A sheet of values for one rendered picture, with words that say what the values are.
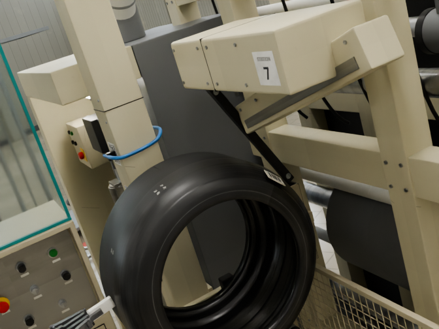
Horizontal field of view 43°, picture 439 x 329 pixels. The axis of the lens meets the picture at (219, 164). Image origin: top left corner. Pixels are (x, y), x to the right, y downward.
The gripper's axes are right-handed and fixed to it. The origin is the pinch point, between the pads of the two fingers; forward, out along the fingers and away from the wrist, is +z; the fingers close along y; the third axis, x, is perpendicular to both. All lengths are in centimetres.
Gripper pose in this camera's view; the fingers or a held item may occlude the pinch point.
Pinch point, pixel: (100, 308)
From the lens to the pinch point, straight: 154.6
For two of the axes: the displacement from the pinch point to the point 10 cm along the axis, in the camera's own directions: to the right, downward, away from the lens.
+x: 4.1, 8.5, 3.4
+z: 8.0, -5.1, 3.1
